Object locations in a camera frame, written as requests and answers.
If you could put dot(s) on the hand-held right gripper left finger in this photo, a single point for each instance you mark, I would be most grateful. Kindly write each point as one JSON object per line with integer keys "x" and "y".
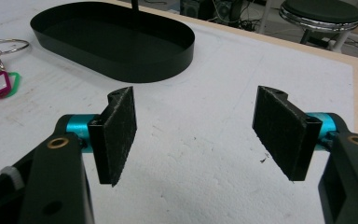
{"x": 118, "y": 130}

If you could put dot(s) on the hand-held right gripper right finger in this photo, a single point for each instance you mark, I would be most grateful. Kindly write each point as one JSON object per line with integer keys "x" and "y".
{"x": 279, "y": 130}

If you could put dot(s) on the black oval key holder tray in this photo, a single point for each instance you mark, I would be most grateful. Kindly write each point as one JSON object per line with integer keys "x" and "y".
{"x": 115, "y": 40}

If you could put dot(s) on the green key tag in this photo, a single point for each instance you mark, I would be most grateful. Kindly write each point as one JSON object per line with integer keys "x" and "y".
{"x": 15, "y": 84}

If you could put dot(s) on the pink key tag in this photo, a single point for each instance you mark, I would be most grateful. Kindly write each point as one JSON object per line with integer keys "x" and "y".
{"x": 2, "y": 84}

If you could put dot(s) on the white metal stand leg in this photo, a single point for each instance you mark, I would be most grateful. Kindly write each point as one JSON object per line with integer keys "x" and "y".
{"x": 265, "y": 15}

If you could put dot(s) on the black stool with chrome rim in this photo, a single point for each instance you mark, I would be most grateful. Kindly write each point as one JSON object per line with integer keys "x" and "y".
{"x": 320, "y": 11}

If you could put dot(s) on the dark computer equipment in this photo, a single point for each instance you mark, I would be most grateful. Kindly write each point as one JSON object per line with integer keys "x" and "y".
{"x": 205, "y": 7}

